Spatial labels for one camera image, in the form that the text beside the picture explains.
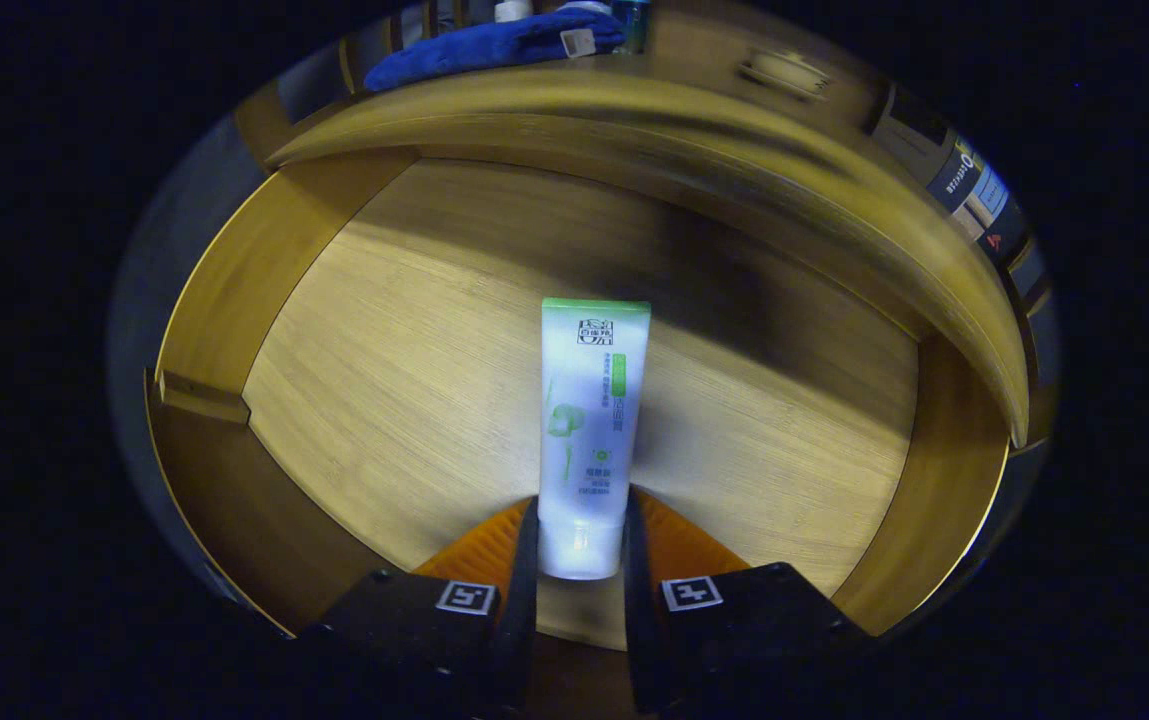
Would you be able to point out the white green tube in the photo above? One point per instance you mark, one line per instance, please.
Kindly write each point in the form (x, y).
(589, 420)

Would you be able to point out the blue folded towel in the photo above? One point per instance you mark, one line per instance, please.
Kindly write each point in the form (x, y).
(474, 50)

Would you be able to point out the wooden cabinet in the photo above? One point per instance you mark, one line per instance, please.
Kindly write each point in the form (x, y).
(262, 115)

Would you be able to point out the wooden drawer with black knob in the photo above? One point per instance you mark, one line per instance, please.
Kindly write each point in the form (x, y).
(414, 370)

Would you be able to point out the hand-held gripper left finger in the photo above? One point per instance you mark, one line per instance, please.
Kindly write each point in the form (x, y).
(524, 600)

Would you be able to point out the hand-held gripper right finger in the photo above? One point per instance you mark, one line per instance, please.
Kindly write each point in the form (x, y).
(637, 600)

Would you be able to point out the white pump bottle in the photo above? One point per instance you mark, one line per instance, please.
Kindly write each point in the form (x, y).
(512, 10)

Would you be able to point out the white bottle with blue cap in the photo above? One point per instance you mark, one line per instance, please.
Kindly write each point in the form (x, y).
(584, 6)

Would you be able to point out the wooden countertop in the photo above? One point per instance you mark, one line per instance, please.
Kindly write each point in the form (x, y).
(694, 80)

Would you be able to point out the light grey book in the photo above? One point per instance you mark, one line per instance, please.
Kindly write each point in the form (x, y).
(984, 205)

